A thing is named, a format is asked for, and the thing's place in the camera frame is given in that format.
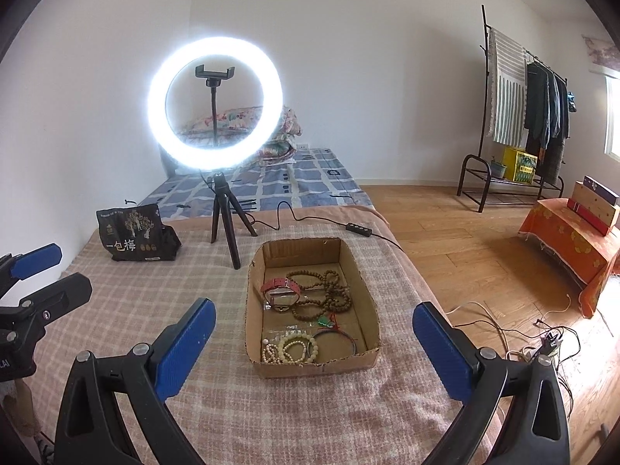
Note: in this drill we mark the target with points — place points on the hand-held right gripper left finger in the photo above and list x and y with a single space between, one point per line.
184 344

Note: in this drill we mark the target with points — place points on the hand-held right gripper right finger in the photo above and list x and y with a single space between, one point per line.
441 353

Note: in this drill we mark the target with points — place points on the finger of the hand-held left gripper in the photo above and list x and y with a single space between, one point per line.
63 295
36 261

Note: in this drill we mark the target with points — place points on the cardboard box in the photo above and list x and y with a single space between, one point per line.
310 370

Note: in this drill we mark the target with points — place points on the white power strip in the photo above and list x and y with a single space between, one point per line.
523 352

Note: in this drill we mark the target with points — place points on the black snack bag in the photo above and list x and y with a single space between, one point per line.
128 237

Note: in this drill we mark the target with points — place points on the thin black bangle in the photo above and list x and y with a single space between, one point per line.
339 330

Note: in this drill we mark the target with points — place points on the black mini tripod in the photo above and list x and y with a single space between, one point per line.
232 232

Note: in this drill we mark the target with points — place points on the pink plaid blanket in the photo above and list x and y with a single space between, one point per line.
310 421

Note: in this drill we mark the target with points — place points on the orange floral tablecloth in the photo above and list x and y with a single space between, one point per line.
566 242

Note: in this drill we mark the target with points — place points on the small potted plant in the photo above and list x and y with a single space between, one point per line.
498 169

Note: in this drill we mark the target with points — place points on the red flat box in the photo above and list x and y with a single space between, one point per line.
586 215

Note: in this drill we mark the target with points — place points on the yellow box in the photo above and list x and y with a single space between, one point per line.
520 164

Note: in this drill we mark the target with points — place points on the light wooden box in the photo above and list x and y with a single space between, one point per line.
598 208

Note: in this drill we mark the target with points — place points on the blue patterned bedsheet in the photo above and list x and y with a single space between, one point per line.
319 174

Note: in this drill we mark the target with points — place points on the folded floral quilt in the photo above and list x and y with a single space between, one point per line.
286 140

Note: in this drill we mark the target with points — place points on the dark blue flat box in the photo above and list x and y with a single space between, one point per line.
600 189

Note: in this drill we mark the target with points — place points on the black gooseneck phone holder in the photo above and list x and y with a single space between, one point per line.
213 106

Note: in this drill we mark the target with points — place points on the striped hanging cloth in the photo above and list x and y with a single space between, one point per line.
508 106

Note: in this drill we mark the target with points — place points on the dark hanging clothes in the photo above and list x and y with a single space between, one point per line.
545 116

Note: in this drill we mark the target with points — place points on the black metal coat rack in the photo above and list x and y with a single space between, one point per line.
484 82

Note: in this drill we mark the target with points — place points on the window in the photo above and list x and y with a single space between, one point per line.
614 116

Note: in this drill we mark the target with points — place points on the floral curtain valance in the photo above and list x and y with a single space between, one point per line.
603 53

